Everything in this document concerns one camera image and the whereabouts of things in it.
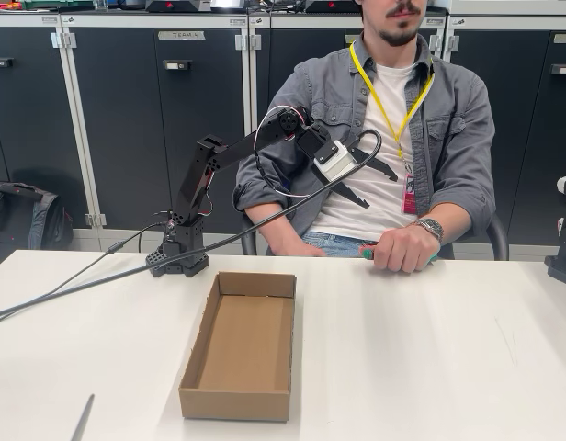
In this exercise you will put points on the dark cabinet with team label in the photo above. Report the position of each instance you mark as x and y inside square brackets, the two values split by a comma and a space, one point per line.
[127, 115]

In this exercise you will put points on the person's right forearm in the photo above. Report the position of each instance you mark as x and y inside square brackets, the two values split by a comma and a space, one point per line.
[274, 225]

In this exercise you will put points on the person's left hand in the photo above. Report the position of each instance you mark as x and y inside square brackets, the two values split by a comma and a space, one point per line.
[404, 250]

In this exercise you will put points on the silver wristwatch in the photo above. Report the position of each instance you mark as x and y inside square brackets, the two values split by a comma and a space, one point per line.
[430, 228]

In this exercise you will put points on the silver device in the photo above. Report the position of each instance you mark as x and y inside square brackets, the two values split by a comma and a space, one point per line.
[228, 4]

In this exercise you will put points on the team four tape label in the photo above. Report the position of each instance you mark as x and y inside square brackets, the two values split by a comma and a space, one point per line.
[182, 35]

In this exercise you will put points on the black office chair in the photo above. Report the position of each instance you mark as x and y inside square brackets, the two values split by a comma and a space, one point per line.
[499, 234]

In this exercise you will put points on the white gripper camera box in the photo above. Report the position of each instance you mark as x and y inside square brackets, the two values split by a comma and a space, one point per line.
[336, 163]

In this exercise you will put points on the black grey backpack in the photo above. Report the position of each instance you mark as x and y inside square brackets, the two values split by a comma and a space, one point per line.
[16, 220]

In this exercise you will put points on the person's right hand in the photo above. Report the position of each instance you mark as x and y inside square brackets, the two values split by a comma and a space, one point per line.
[308, 249]

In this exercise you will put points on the tape label on cabinet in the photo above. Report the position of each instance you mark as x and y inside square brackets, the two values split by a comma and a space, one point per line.
[565, 38]

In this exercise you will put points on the person's left forearm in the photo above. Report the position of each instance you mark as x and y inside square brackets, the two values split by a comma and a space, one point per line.
[453, 213]

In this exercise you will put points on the man in grey shirt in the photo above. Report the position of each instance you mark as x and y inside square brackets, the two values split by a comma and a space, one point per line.
[384, 115]

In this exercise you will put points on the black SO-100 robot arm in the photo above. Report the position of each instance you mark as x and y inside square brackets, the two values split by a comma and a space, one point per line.
[195, 184]

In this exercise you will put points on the green box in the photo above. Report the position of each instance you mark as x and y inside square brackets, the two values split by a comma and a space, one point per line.
[48, 3]

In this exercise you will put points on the green marker with red label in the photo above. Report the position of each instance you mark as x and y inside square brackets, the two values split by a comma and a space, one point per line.
[366, 253]

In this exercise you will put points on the open cardboard box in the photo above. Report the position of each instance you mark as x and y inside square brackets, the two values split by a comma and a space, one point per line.
[246, 344]

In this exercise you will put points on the red name badge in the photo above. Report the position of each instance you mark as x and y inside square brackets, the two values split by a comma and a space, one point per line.
[409, 195]

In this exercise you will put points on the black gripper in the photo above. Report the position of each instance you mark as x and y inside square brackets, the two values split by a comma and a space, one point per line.
[356, 155]

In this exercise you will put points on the black idle robot arm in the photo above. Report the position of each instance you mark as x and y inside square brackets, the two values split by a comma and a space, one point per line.
[565, 266]

